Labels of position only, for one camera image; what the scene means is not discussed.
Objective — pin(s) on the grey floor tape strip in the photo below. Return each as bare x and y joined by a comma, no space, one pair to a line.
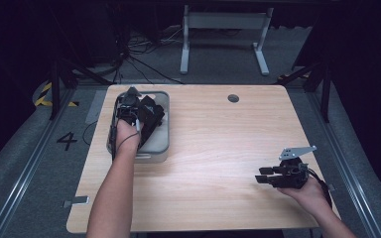
96,105

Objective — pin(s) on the yellow black hazard tape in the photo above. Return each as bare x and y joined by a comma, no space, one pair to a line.
44,94

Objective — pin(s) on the person's right hand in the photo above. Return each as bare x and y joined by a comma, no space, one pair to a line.
311,195

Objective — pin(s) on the white metal desk frame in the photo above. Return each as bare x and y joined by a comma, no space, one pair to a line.
225,20

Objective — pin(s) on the grey tape piece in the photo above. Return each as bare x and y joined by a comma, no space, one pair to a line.
79,200
331,187

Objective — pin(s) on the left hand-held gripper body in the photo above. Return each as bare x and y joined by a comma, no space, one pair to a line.
129,105

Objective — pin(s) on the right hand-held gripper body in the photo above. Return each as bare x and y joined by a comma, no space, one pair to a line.
292,173

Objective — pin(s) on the black metal stand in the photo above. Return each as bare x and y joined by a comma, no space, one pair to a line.
79,71
325,92

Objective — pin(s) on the person's left hand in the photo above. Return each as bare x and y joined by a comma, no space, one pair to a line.
127,139

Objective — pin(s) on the grey plastic bin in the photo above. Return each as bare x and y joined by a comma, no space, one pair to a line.
160,139

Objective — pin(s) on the white plug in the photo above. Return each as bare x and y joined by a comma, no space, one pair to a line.
138,125

